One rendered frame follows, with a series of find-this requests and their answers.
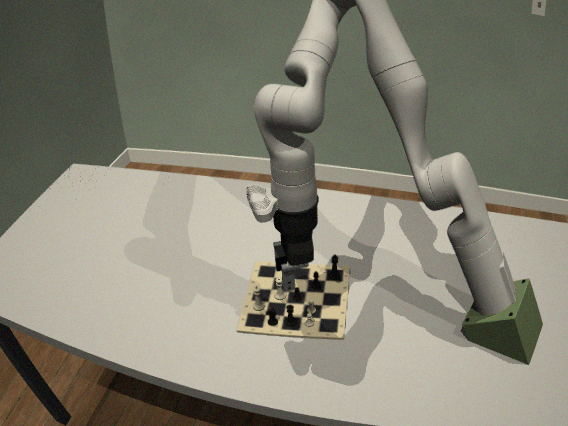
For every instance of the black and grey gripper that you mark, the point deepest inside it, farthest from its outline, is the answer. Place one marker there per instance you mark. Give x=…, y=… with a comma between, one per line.
x=294, y=211

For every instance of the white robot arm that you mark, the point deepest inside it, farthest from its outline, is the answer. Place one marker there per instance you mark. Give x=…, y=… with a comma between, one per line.
x=442, y=183

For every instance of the white pawn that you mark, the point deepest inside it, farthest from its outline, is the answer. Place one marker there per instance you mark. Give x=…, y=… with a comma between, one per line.
x=311, y=308
x=309, y=322

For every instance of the white chess king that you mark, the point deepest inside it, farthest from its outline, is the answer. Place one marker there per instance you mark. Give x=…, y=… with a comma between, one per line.
x=258, y=305

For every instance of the black and cream chessboard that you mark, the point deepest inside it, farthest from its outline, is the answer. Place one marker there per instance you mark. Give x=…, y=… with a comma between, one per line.
x=330, y=301

